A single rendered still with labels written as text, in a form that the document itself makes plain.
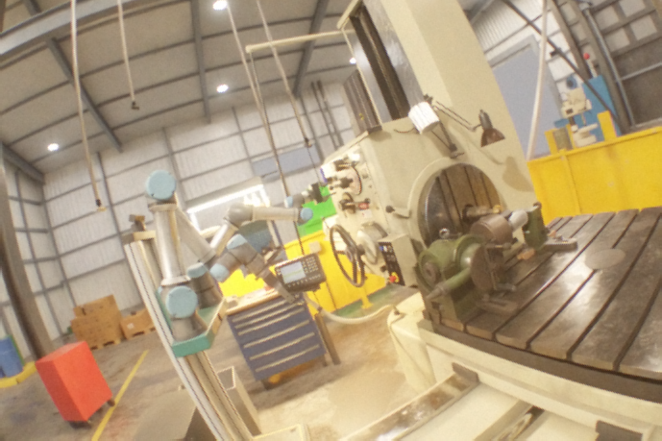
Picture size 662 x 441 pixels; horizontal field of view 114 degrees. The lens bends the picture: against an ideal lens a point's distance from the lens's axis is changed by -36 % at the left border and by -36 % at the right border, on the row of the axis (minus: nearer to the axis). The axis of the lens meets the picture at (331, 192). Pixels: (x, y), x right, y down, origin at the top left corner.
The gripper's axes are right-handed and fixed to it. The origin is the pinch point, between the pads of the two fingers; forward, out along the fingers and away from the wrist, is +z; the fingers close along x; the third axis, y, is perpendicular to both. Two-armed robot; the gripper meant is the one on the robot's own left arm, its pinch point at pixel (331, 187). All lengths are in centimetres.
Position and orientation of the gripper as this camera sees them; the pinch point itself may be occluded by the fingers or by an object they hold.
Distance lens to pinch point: 214.5
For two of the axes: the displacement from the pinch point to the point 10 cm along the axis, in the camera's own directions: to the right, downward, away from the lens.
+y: -3.2, 1.2, 9.4
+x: 3.4, 9.4, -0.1
